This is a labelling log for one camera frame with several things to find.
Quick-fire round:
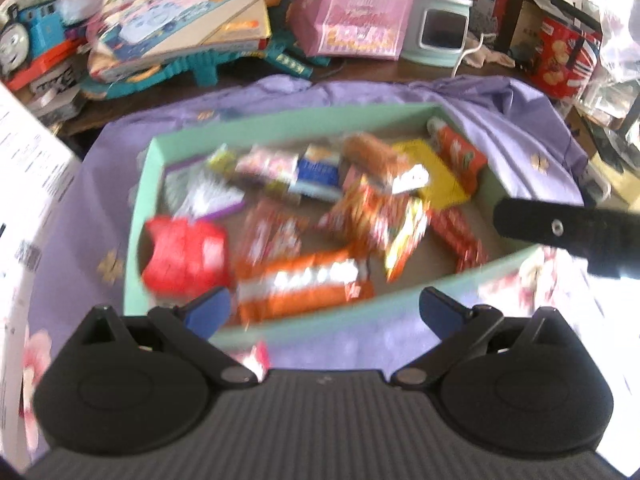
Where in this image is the orange flat box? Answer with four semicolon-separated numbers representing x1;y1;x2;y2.
5;40;86;91

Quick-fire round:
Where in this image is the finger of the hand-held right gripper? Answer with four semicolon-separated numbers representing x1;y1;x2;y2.
492;197;596;261

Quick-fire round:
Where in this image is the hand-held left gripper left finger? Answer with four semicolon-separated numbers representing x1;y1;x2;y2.
80;287;259;390

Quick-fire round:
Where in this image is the blue white cracker packet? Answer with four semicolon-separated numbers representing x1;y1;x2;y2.
290;145;346;203

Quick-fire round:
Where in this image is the gold snack packet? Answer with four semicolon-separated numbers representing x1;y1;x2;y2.
392;139;473;211

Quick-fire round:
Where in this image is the white printed cardboard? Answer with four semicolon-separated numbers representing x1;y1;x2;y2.
0;82;81;466

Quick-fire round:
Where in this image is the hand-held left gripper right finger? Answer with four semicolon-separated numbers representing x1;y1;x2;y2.
390;286;577;389

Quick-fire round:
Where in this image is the pink paper bag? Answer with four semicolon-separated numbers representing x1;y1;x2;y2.
290;0;418;61

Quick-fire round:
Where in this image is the red cookie box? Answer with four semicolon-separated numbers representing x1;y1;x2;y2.
525;15;603;101

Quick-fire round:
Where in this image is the pink floral candy packet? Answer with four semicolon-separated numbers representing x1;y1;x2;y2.
235;145;298;186

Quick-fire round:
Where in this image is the red translucent snack packet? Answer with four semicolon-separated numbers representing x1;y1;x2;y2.
141;216;232;298

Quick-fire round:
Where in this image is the orange striped snack bag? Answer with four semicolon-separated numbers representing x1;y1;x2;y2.
320;175;431;283

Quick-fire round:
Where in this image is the children's picture book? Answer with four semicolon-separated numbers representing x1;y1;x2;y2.
87;0;273;83

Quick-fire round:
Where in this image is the blue toy train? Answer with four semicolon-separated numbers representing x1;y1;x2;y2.
0;2;68;78

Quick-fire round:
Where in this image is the mint green appliance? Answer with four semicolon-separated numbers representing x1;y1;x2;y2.
402;0;476;66

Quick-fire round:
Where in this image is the orange white long packet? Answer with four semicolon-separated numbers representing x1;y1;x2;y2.
235;247;376;326

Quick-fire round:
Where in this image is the mint green cardboard box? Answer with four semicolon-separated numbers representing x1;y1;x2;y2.
122;102;543;328

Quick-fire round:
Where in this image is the purple floral tablecloth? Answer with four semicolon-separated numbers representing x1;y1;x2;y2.
20;74;616;401

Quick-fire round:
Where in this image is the pink white candy wrapper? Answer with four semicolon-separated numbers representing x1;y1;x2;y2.
235;342;271;381

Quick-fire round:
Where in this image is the dark cardboard box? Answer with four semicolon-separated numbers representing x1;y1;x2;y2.
470;0;551;56

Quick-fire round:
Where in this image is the small yellow snack packet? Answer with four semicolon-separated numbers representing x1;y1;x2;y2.
207;145;246;178

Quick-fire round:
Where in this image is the red bar packet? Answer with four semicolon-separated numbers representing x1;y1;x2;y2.
427;207;488;273

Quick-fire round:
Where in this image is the purple silver snack packet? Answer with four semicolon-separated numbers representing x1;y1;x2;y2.
162;160;246;221

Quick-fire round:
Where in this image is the black printed box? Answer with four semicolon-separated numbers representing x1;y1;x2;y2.
27;67;86;111

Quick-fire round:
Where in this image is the white cable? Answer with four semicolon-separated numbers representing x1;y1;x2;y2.
452;30;516;78

